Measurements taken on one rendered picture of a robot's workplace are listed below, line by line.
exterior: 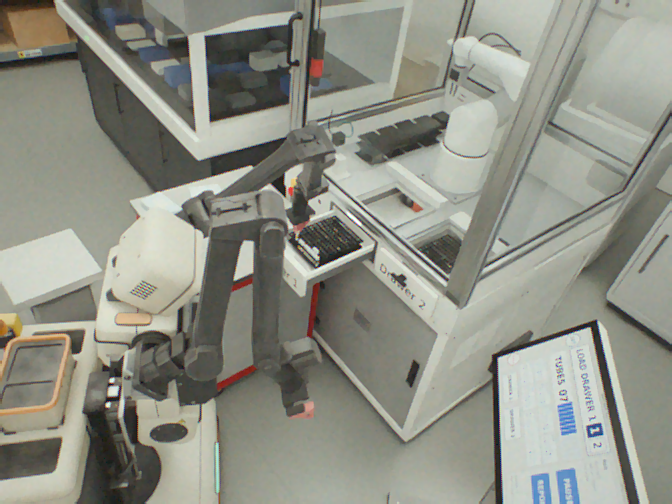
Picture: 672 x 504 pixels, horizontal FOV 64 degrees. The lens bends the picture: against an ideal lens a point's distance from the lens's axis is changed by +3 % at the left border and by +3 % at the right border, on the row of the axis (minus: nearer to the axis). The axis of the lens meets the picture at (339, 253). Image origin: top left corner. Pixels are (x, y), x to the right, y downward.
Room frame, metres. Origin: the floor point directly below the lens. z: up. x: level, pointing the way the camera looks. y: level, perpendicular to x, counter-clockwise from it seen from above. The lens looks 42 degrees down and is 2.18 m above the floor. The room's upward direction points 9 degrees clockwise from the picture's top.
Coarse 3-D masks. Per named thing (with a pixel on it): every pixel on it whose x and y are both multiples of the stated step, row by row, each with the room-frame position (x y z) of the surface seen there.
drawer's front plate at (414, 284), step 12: (384, 252) 1.43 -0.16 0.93; (384, 264) 1.41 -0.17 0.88; (396, 264) 1.38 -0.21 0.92; (384, 276) 1.41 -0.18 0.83; (408, 276) 1.33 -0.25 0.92; (396, 288) 1.36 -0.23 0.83; (408, 288) 1.32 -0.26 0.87; (420, 288) 1.29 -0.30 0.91; (408, 300) 1.31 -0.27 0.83; (420, 300) 1.28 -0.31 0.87; (432, 300) 1.24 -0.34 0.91; (432, 312) 1.24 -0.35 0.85
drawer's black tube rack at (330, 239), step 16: (320, 224) 1.56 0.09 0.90; (336, 224) 1.61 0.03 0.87; (288, 240) 1.47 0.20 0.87; (304, 240) 1.46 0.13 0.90; (320, 240) 1.47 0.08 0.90; (336, 240) 1.48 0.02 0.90; (352, 240) 1.50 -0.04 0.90; (304, 256) 1.40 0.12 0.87; (320, 256) 1.38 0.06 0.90; (336, 256) 1.43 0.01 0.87
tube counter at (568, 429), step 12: (564, 396) 0.79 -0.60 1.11; (564, 408) 0.76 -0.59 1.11; (564, 420) 0.73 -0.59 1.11; (576, 420) 0.72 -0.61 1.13; (564, 432) 0.70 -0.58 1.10; (576, 432) 0.69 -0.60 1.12; (564, 444) 0.67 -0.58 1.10; (576, 444) 0.66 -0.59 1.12; (564, 456) 0.64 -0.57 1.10; (576, 456) 0.64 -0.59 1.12
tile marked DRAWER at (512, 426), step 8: (512, 408) 0.81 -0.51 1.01; (504, 416) 0.79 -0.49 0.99; (512, 416) 0.78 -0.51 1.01; (504, 424) 0.77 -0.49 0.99; (512, 424) 0.76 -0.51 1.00; (520, 424) 0.76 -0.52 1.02; (504, 432) 0.75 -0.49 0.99; (512, 432) 0.74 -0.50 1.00; (520, 432) 0.73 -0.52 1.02; (504, 440) 0.73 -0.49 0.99; (512, 440) 0.72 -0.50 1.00
